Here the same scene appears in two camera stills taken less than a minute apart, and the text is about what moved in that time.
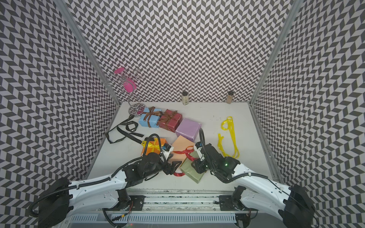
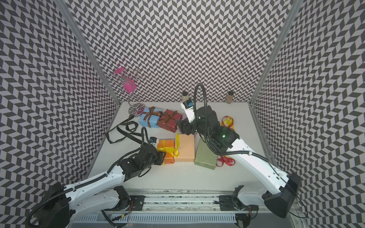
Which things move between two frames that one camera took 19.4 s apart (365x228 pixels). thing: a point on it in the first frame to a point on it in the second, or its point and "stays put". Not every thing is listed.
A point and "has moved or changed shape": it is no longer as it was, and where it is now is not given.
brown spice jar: x=229 y=98 stays put
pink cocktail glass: x=127 y=78 stays put
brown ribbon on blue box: x=151 y=111 stays put
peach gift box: x=180 y=145 has moved or changed shape
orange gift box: x=154 y=146 has moved or changed shape
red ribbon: x=186 y=152 to x=227 y=121
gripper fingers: x=200 y=154 to x=187 y=104
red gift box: x=170 y=120 stays put
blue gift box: x=154 y=120 stays put
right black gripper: x=198 y=166 to x=185 y=127
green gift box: x=190 y=171 has moved or changed shape
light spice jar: x=185 y=98 stays put
